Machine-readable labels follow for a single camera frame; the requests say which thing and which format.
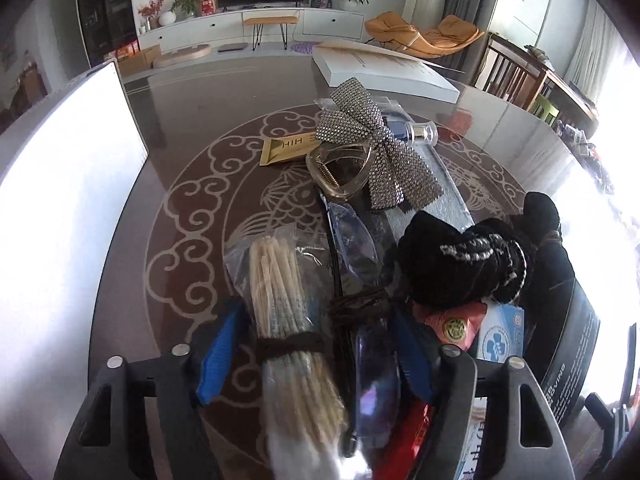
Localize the red snack packet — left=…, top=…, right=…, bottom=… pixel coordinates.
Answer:
left=382, top=301, right=490, bottom=480

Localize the blue white ointment box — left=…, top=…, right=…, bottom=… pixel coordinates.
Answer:
left=457, top=298, right=525, bottom=479

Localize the black odor removing bar box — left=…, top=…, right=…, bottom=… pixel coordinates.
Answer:
left=524, top=243, right=600, bottom=425

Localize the black velvet scrunchie with trim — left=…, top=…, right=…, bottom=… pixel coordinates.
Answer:
left=396, top=210, right=536, bottom=311

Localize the cotton swab bundle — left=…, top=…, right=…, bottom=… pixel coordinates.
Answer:
left=224, top=224, right=371, bottom=479

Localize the phone case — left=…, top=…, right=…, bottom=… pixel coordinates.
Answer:
left=314, top=94, right=476, bottom=456

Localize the rhinestone bow hair clip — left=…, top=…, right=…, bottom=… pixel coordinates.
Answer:
left=306, top=77, right=444, bottom=210

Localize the gold cosmetic tube clear cap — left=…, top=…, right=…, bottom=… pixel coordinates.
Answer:
left=259, top=120, right=439, bottom=167

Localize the black velvet pouch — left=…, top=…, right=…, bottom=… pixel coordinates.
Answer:
left=510, top=192, right=562, bottom=247

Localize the large white cardboard box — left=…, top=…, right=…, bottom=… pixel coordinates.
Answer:
left=1, top=63, right=148, bottom=479

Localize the dark wooden chair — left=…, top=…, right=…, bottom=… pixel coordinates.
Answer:
left=473, top=32, right=547, bottom=110

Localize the white flat box lid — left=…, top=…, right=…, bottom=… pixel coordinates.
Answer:
left=312, top=40, right=460, bottom=104

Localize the brown cardboard carton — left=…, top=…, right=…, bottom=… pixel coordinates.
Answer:
left=118, top=44, right=162, bottom=78

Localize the white tv cabinet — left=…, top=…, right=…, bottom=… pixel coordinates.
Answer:
left=138, top=8, right=364, bottom=53

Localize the orange rocking lounge chair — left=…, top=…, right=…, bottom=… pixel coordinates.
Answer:
left=364, top=12, right=484, bottom=60

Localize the purple round floor mat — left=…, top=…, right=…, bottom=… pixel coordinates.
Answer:
left=290, top=41, right=319, bottom=55

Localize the small wooden bench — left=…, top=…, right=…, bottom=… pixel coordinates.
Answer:
left=242, top=15, right=299, bottom=51

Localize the red flower vase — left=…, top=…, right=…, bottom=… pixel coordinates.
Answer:
left=138, top=0, right=166, bottom=29

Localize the green potted plant left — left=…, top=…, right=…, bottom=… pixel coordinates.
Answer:
left=171, top=0, right=203, bottom=18

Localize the black glass display cabinet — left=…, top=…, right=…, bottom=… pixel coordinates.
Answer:
left=76, top=0, right=137, bottom=66

